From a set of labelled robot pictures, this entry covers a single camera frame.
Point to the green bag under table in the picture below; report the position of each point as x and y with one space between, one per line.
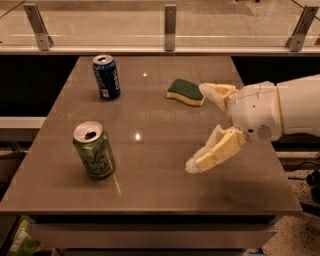
23 243

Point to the green soda can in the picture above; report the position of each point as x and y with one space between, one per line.
93 147

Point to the middle metal rail bracket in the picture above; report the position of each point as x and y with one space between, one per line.
170 11

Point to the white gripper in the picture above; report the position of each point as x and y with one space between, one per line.
255 108

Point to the green and yellow sponge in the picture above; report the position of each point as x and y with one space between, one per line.
186 92

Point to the blue Pepsi can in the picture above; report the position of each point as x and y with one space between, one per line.
106 75

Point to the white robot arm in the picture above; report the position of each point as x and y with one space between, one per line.
299 102

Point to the left metal rail bracket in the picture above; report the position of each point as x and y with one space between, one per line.
43 39

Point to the metal rail bracket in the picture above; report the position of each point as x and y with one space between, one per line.
296 41
170 11
43 39

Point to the glass railing panel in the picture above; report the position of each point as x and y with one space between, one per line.
199 23

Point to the right metal rail bracket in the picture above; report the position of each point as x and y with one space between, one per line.
296 41

